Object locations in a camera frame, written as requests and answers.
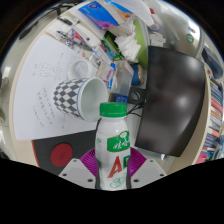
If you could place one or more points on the black red-edged desk mat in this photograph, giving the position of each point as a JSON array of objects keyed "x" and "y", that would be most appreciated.
[{"x": 83, "y": 143}]

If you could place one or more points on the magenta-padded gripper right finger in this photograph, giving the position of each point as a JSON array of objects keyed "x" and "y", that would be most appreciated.
[{"x": 146, "y": 173}]

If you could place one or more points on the black computer monitor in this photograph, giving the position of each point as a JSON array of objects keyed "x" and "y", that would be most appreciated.
[{"x": 170, "y": 100}]

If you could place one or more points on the white green-capped drink bottle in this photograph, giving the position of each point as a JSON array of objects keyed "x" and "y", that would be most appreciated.
[{"x": 113, "y": 150}]

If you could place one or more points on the blue flat box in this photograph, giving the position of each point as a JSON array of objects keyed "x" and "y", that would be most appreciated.
[{"x": 121, "y": 98}]

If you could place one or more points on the white paper sheet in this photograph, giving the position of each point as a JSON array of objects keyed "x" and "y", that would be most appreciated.
[{"x": 36, "y": 86}]

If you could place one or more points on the clear plastic box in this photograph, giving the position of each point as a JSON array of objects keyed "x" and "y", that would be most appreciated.
[{"x": 124, "y": 78}]

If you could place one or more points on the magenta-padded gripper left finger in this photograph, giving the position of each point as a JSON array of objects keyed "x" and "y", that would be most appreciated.
[{"x": 78, "y": 173}]

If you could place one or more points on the black-white checkered mug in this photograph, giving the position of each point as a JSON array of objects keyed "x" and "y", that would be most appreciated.
[{"x": 68, "y": 96}]

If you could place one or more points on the white round lid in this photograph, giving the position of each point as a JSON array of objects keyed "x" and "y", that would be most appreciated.
[{"x": 81, "y": 69}]

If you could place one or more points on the blue tissue box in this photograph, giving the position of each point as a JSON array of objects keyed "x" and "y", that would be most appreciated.
[{"x": 98, "y": 15}]

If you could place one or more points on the pile of white tissues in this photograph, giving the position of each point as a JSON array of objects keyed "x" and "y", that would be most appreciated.
[{"x": 128, "y": 46}]

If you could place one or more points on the flat round red coaster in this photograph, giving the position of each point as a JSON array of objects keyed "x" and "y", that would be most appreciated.
[{"x": 61, "y": 155}]

